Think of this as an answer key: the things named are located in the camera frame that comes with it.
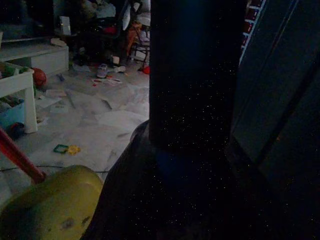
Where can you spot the light blue storage bin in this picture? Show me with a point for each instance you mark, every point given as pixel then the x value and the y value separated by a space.
pixel 11 115

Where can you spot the orange red ball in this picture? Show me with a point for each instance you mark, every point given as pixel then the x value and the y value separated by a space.
pixel 40 77

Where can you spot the grey pink shoe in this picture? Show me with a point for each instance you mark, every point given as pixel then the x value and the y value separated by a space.
pixel 102 70

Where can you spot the white low cabinet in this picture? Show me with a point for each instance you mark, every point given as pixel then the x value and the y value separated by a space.
pixel 45 57

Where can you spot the small white box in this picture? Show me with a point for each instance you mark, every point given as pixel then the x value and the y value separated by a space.
pixel 65 25

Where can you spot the small red cup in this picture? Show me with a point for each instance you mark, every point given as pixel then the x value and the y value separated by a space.
pixel 146 70

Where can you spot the brick-trimmed dark counter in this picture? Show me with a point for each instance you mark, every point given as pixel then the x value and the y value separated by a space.
pixel 275 75

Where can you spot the chair with orange cloth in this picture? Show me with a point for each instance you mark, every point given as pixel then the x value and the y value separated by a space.
pixel 137 40

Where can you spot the green square toy tile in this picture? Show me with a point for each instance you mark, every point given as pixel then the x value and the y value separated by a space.
pixel 56 149

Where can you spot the red object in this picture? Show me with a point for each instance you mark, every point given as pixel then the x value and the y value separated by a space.
pixel 110 30

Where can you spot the yellow toy tile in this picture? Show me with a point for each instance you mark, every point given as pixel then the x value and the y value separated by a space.
pixel 74 150

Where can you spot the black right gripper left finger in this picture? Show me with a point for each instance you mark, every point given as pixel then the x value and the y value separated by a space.
pixel 130 195

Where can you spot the white toy table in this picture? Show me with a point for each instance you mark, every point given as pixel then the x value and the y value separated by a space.
pixel 15 82

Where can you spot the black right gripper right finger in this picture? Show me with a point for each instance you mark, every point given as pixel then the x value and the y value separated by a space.
pixel 270 207

